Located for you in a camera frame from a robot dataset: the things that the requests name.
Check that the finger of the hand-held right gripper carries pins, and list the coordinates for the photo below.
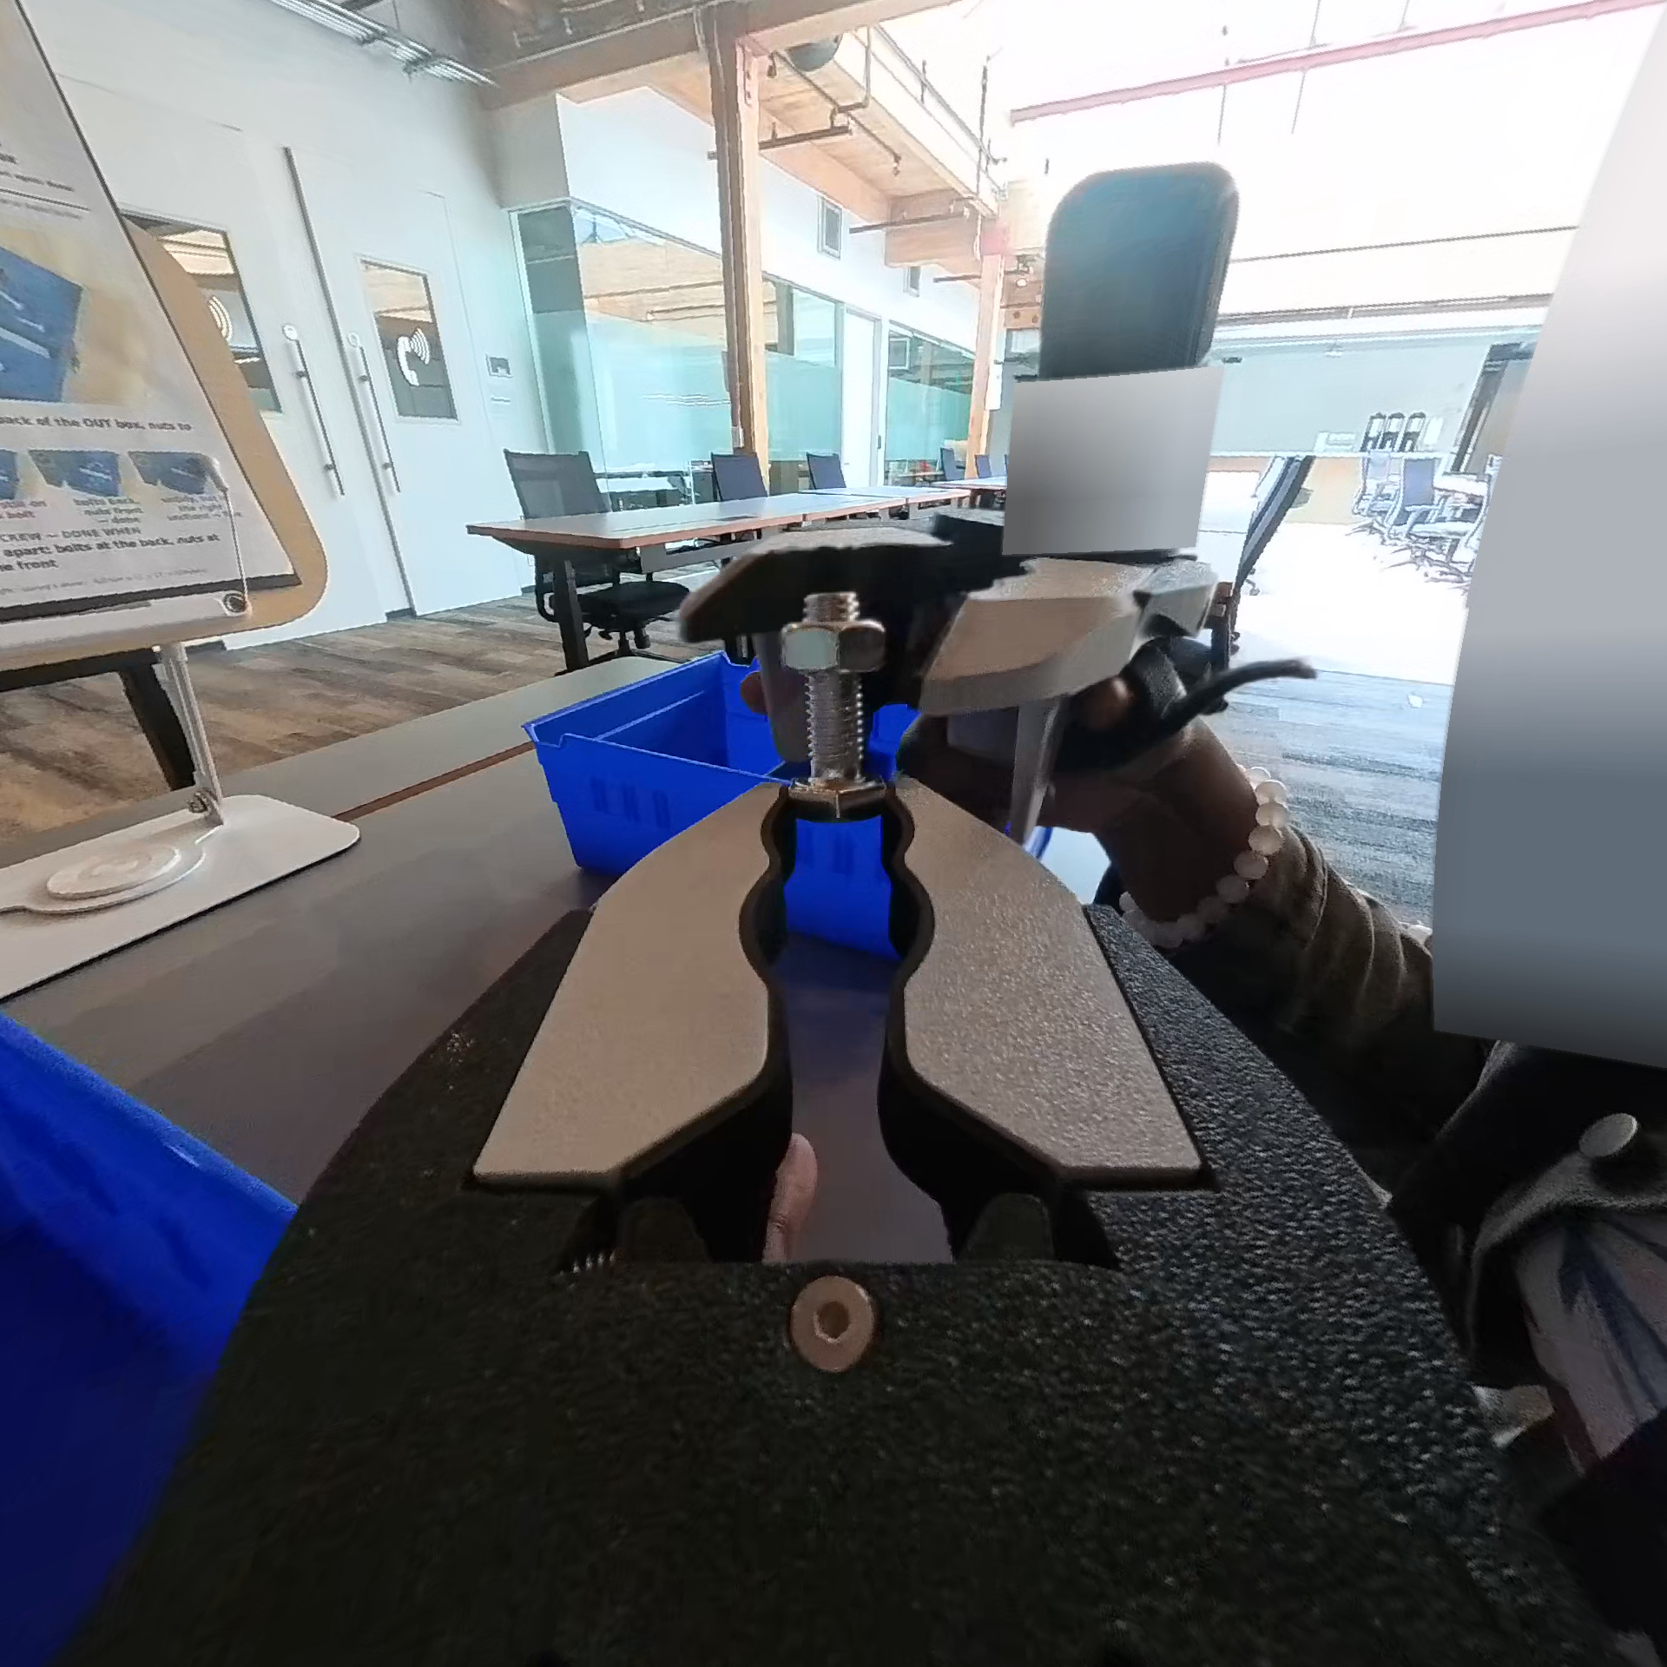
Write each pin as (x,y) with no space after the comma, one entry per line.
(809,574)
(1029,638)

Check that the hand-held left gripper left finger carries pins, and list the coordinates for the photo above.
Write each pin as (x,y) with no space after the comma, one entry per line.
(626,1017)

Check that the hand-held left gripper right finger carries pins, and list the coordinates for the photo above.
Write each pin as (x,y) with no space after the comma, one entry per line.
(1043,1017)

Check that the steel hex nut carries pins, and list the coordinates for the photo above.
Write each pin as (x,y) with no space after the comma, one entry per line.
(835,648)

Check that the steel hex bolt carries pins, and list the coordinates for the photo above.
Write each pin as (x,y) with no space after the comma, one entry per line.
(837,729)

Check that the blue divided parts bin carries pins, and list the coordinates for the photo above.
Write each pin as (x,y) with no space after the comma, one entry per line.
(613,808)

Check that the blue plastic bin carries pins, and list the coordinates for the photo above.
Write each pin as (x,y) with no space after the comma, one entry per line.
(105,1303)

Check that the person's right forearm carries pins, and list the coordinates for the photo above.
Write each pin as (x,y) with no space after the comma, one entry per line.
(1355,963)

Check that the person's right hand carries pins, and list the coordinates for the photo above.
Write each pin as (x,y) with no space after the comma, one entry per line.
(1172,820)

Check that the person's left hand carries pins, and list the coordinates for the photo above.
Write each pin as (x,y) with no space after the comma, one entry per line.
(793,1199)

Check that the wooden desk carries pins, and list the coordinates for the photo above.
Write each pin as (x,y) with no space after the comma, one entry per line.
(626,525)

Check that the black mesh office chair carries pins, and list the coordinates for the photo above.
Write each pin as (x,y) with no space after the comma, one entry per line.
(1414,489)

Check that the person's dark denim jacket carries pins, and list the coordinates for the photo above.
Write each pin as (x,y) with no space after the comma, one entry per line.
(1537,1172)

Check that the person's white printed shirt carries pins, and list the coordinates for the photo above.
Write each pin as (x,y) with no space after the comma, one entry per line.
(1603,1317)

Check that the printed instruction sheet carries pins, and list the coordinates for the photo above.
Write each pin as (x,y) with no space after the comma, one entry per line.
(79,392)

